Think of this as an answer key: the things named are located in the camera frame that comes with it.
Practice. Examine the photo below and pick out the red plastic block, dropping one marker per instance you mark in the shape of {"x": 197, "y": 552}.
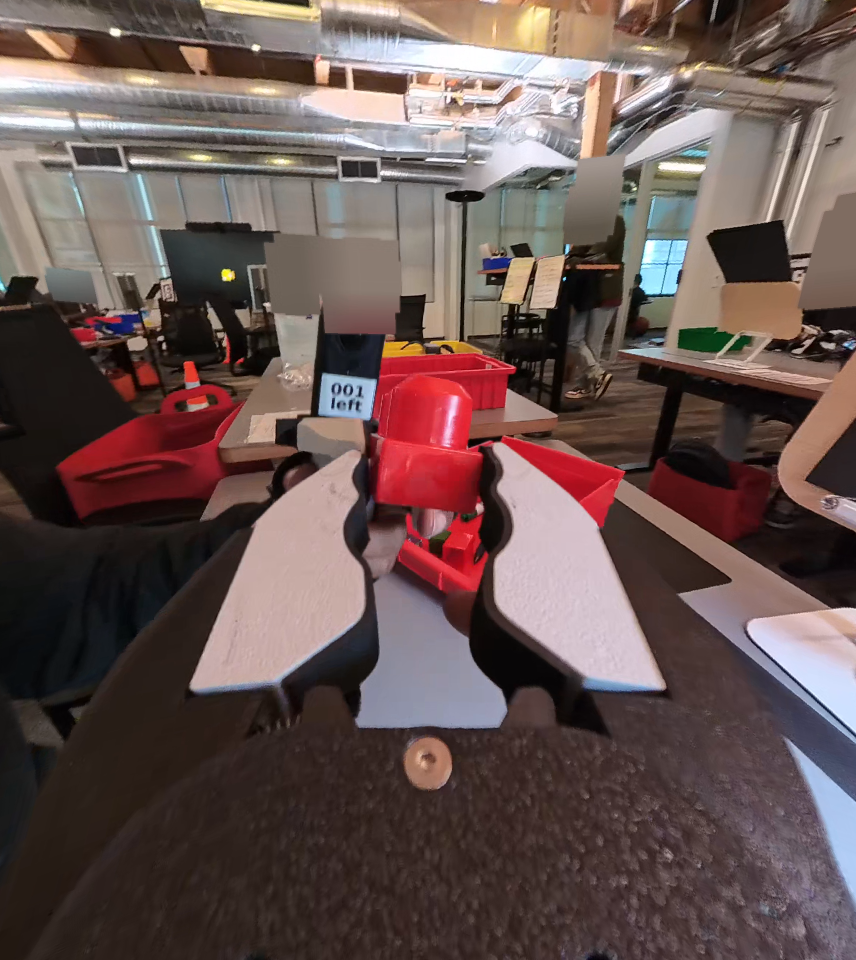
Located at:
{"x": 428, "y": 420}

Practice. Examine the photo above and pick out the person's left hand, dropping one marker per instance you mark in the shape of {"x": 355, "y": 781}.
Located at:
{"x": 384, "y": 547}

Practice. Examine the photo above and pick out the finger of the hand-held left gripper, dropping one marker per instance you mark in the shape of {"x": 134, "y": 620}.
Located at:
{"x": 330, "y": 439}

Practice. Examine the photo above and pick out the silver ventilation duct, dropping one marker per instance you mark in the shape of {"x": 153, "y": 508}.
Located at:
{"x": 173, "y": 97}

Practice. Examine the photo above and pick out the black display screen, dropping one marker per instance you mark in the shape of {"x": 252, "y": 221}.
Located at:
{"x": 203, "y": 262}

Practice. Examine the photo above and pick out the green storage bin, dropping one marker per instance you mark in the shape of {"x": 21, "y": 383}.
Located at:
{"x": 705, "y": 339}

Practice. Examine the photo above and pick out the red plastic tote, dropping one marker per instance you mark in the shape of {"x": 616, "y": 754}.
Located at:
{"x": 143, "y": 457}

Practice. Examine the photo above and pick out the paper sheet board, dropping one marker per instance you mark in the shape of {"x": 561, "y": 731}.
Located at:
{"x": 548, "y": 283}
{"x": 516, "y": 281}

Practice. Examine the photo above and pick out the grey side table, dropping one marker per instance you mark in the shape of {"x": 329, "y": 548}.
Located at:
{"x": 518, "y": 416}

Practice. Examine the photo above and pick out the large black board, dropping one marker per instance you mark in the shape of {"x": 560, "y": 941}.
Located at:
{"x": 45, "y": 390}

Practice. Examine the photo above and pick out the clear plastic bag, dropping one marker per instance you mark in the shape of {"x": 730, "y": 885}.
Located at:
{"x": 297, "y": 352}

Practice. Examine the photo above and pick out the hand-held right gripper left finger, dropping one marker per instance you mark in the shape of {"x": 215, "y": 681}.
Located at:
{"x": 285, "y": 592}

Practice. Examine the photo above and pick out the person's left forearm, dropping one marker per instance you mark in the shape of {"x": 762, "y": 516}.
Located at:
{"x": 98, "y": 585}

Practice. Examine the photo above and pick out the red floor basket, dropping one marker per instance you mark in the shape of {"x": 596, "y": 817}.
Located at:
{"x": 720, "y": 502}

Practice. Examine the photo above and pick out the red storage bin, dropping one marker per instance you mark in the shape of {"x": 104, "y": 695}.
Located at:
{"x": 473, "y": 379}
{"x": 570, "y": 480}

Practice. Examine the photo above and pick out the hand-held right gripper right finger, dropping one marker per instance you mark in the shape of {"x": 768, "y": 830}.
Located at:
{"x": 563, "y": 592}

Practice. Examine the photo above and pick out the black floor lamp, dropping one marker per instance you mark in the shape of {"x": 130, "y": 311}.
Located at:
{"x": 464, "y": 262}

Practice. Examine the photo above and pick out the orange traffic cone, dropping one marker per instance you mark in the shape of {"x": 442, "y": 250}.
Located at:
{"x": 195, "y": 386}

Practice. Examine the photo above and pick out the yellow storage bin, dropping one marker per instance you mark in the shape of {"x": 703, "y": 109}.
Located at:
{"x": 465, "y": 347}

